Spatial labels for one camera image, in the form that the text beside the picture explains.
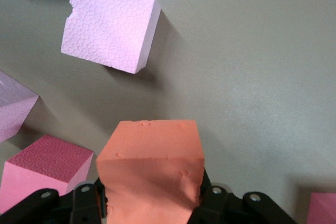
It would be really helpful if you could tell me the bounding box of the pink foam cube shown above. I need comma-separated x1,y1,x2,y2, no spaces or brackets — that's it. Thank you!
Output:
0,70,40,143
60,0,161,74

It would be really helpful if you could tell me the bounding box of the red foam cube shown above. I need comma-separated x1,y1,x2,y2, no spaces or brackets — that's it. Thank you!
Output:
306,192,336,224
0,134,95,214

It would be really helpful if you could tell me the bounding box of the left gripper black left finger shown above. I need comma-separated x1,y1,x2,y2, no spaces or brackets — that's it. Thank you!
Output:
0,180,109,224

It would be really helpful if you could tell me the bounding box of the orange foam cube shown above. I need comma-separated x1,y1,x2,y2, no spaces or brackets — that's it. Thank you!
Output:
96,120,205,224

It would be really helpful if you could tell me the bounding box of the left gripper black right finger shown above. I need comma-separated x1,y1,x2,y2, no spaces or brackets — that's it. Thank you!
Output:
187,170,299,224

